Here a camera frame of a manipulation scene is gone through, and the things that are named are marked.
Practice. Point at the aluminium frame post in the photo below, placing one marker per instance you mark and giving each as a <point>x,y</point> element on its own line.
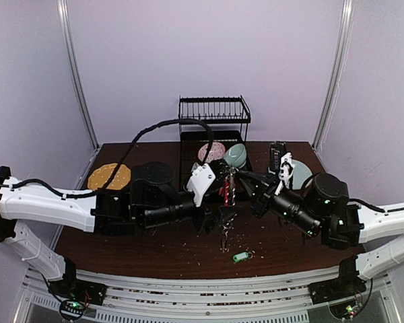
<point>336,71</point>
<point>63,12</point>

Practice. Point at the green tag key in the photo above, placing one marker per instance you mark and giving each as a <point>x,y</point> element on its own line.
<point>242,256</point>

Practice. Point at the black wire dish rack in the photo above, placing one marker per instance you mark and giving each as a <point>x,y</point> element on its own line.
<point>228,118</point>

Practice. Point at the large grey red keyring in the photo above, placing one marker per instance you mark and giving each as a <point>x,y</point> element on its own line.
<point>229,193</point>

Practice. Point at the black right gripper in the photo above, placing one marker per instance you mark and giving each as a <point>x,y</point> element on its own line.
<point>262,196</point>

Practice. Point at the left aluminium frame post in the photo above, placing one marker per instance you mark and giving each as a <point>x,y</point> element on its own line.
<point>63,12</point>

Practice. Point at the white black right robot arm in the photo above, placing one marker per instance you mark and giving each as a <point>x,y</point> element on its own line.
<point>325,209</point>

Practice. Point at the yellow dotted plate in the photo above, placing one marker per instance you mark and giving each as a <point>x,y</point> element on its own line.
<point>100,176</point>

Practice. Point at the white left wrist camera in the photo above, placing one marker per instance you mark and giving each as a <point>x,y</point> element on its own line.
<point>202,177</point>

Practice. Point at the right aluminium frame post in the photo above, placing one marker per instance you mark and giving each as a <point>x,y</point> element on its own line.
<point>336,71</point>

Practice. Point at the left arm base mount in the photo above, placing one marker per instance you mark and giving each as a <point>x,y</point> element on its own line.
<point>74,301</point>

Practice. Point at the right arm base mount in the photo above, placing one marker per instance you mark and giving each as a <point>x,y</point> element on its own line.
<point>343,297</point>

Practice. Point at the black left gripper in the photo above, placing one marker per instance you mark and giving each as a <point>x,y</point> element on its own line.
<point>208,220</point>

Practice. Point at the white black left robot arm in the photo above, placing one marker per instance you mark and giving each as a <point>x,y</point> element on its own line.
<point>147,200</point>

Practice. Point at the light blue flower plate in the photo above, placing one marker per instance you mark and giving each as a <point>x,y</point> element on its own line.
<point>300,173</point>

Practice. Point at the green celadon bowl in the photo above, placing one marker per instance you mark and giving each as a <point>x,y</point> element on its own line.
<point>236,156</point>

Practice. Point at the pink patterned bowl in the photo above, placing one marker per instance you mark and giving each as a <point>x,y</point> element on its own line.
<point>216,152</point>

